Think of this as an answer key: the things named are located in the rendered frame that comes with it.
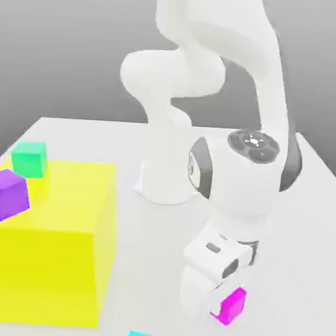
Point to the small magenta cube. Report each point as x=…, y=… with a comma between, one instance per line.
x=233, y=305

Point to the small purple cube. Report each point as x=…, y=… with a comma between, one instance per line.
x=11, y=194

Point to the large yellow box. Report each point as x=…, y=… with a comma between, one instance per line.
x=44, y=261

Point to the small green cube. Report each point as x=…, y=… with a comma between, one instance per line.
x=28, y=161

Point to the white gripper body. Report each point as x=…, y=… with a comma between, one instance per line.
x=195, y=294

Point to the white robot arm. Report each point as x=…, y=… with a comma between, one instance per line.
x=239, y=189

